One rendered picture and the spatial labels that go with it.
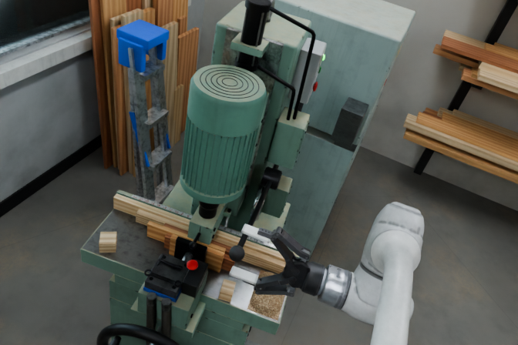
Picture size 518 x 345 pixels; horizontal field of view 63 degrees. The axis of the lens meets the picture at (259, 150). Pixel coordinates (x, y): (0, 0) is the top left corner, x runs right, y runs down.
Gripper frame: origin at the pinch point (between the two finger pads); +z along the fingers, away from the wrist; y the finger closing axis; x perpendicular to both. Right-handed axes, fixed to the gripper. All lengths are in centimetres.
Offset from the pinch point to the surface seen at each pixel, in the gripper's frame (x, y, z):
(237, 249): 8.7, 7.9, 0.1
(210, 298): -3.4, -22.6, 4.8
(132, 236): -13.3, -20.9, 34.0
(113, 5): -129, 12, 112
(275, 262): -18.4, -15.7, -9.1
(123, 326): 14.8, -21.6, 20.6
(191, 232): -13.2, -11.6, 16.3
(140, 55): -80, 10, 70
